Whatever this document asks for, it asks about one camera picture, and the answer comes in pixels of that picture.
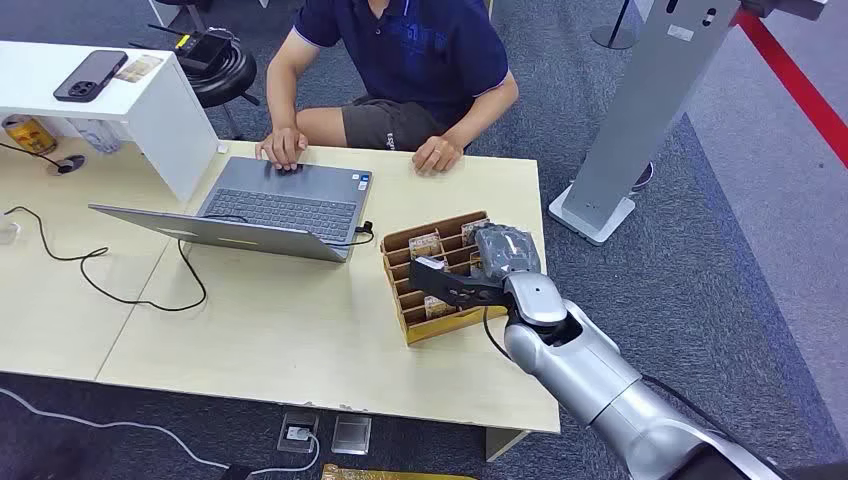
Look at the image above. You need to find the black wrist mount bracket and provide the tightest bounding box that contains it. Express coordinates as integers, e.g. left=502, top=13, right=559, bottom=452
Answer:
left=407, top=256, right=515, bottom=311

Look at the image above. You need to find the black laptop charger cable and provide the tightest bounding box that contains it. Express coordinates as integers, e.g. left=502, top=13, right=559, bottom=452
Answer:
left=3, top=205, right=376, bottom=313

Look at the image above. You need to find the person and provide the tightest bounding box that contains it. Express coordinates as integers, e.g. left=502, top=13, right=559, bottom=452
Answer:
left=254, top=0, right=520, bottom=178

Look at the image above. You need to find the floor power socket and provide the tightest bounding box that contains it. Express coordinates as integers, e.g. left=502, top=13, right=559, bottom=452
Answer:
left=276, top=411, right=321, bottom=455

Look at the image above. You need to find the person's hand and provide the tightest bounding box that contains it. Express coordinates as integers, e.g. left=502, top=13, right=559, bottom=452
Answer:
left=254, top=127, right=309, bottom=173
left=411, top=135, right=465, bottom=178

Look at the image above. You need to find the yellow drink can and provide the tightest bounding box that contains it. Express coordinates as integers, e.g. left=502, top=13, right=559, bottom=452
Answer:
left=1, top=114, right=59, bottom=157

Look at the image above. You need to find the person's right hand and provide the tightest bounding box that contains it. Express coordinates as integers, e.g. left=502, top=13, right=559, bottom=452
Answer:
left=254, top=127, right=309, bottom=173

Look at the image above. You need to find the thin black desk cable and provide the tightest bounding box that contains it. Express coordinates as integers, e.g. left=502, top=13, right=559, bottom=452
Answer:
left=0, top=141, right=68, bottom=171

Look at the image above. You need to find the grey floor socket cover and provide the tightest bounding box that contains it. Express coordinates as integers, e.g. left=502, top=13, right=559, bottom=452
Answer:
left=330, top=414, right=373, bottom=456

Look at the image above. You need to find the white kiosk stand base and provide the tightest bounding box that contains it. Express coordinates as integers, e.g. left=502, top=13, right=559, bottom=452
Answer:
left=547, top=183, right=637, bottom=247

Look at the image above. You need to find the grey kiosk stand column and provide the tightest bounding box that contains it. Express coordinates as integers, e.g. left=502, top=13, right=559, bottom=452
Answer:
left=561, top=0, right=742, bottom=233

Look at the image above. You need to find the person's left hand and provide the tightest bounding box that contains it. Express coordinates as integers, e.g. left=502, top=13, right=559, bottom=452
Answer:
left=411, top=135, right=465, bottom=178

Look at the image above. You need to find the black round stool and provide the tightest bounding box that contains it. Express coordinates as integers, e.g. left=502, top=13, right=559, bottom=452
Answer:
left=184, top=40, right=262, bottom=142

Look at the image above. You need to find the white desk shelf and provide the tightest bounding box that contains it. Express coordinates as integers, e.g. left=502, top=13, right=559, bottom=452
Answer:
left=0, top=40, right=221, bottom=203

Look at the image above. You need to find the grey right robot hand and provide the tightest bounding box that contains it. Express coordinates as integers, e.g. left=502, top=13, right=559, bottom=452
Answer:
left=473, top=223, right=543, bottom=281

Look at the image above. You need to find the wooden slotted card holder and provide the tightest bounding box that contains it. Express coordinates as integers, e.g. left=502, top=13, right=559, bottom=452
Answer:
left=379, top=210, right=510, bottom=346

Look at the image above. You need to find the round desk cable grommet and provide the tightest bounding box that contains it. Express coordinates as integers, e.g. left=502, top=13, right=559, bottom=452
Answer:
left=45, top=154, right=87, bottom=178

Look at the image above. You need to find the black smartphone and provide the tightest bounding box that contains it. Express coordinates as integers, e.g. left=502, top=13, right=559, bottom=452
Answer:
left=52, top=49, right=130, bottom=104

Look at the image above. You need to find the clear plastic bottle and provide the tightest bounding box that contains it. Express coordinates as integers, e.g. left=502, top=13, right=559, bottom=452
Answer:
left=71, top=119, right=125, bottom=156

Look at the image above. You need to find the white floor cable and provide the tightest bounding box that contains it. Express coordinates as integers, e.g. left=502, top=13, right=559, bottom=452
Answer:
left=0, top=388, right=322, bottom=478

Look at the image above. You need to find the yellow patterned box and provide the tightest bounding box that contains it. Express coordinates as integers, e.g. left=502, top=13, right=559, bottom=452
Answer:
left=321, top=463, right=478, bottom=480

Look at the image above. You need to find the grey open laptop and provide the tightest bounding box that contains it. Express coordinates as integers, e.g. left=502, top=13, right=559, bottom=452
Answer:
left=88, top=156, right=374, bottom=264

